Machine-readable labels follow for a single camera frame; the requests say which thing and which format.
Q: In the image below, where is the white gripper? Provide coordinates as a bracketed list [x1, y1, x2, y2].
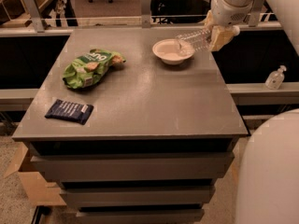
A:
[204, 0, 252, 51]

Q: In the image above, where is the clear plastic water bottle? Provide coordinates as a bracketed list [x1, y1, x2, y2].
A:
[175, 28, 211, 55]

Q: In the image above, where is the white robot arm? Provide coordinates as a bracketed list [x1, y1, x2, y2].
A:
[206, 0, 299, 224]

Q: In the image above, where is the white paper bowl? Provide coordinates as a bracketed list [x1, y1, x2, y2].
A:
[152, 39, 194, 65]

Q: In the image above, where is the black office chair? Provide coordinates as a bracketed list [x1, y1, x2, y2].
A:
[150, 0, 210, 24]

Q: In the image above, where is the grey drawer cabinet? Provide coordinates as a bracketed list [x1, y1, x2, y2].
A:
[13, 28, 246, 224]

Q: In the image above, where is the green snack chip bag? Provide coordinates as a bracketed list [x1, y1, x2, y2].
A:
[63, 49, 126, 90]

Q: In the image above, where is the dark blue snack bar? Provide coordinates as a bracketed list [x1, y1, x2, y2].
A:
[45, 99, 93, 125]

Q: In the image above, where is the cardboard box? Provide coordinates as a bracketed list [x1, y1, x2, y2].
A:
[4, 143, 65, 206]

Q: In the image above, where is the right metal glass bracket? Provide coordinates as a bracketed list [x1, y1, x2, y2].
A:
[247, 0, 264, 27]

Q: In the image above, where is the metal glass bracket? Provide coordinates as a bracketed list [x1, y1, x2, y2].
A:
[23, 0, 45, 33]
[140, 0, 151, 28]
[247, 0, 264, 27]

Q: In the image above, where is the middle metal glass bracket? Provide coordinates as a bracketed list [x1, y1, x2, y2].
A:
[140, 0, 151, 28]

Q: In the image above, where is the left metal glass bracket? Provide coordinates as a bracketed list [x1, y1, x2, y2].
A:
[23, 0, 45, 33]

